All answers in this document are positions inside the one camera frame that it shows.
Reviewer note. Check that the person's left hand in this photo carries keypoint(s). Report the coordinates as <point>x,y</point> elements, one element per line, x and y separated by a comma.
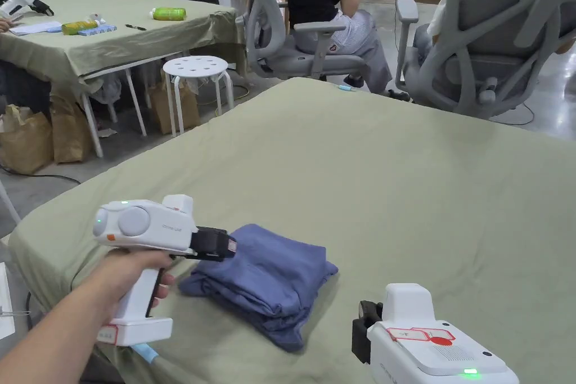
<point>119,276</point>

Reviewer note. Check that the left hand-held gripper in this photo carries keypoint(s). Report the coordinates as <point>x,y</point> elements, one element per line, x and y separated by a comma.
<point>135,222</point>

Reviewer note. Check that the person's left forearm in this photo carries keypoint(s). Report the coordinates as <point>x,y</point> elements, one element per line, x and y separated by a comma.
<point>45,334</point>

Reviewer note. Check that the brown paper bag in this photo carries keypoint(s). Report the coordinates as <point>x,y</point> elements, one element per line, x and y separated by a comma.
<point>164,105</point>
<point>69,132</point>
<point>24,141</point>

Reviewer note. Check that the light blue cloth strip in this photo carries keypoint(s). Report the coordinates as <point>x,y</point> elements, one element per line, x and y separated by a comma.
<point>145,353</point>

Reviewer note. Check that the bed with pale green sheet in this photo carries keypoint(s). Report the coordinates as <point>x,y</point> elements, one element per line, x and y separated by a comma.
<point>360,177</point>

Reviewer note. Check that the dark blue garment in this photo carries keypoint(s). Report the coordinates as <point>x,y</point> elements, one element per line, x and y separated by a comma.
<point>270,276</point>

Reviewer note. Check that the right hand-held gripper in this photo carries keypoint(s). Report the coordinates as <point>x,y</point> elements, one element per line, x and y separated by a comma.
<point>418,357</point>

